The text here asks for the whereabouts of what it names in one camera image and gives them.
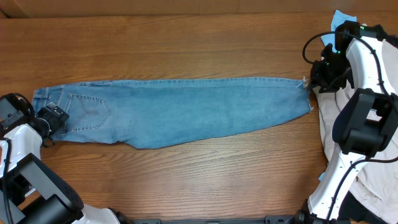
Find light blue denim jeans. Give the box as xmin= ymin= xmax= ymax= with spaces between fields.
xmin=32 ymin=77 xmax=311 ymax=149

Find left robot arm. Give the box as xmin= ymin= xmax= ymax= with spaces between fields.
xmin=1 ymin=93 xmax=130 ymax=224

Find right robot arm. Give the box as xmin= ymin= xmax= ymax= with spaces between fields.
xmin=286 ymin=21 xmax=397 ymax=223

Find light blue cloth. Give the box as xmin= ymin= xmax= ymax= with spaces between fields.
xmin=313 ymin=10 xmax=357 ymax=167

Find beige cloth garment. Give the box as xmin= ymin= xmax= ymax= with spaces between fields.
xmin=315 ymin=37 xmax=397 ymax=223

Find black cloth garment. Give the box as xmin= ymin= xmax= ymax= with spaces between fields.
xmin=337 ymin=24 xmax=398 ymax=224

